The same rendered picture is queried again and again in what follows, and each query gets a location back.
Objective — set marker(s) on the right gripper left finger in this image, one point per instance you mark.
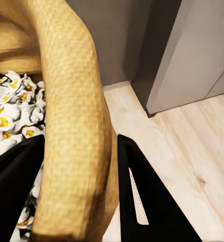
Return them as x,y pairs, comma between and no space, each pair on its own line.
19,167

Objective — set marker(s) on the popcorn bag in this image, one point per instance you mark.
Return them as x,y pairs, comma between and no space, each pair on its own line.
79,191

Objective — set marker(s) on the fridge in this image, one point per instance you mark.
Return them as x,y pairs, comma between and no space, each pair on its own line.
182,57

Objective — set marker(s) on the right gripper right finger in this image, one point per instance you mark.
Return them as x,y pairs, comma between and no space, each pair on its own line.
167,222

